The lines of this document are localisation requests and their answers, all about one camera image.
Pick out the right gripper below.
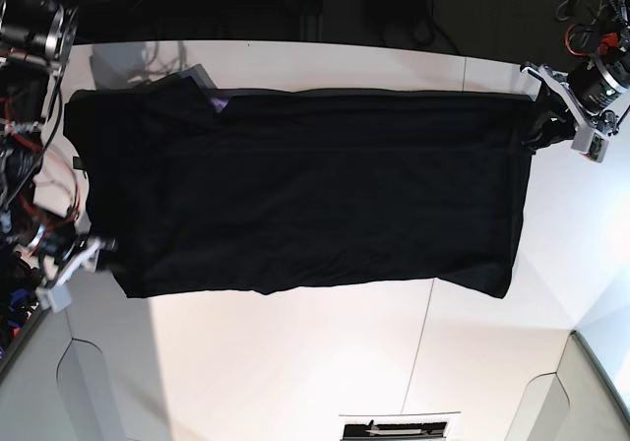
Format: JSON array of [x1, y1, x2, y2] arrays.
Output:
[[38, 234, 117, 288]]

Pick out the black white label plate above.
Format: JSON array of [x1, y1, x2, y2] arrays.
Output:
[[340, 411, 461, 441]]

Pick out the black printed t-shirt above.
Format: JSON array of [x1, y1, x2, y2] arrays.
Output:
[[64, 77, 533, 298]]

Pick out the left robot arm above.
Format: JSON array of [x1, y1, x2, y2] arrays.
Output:
[[520, 0, 629, 162]]

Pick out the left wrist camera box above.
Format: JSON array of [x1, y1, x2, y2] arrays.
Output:
[[571, 127, 608, 163]]

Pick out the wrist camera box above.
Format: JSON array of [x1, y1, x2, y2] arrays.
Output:
[[35, 284, 72, 313], [571, 127, 608, 163]]

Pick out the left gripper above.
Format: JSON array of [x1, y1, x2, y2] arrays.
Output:
[[520, 61, 620, 154]]

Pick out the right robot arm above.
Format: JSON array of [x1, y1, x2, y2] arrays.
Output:
[[1, 0, 111, 290]]

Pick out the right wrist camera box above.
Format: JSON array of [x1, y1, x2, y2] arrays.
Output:
[[35, 284, 72, 313]]

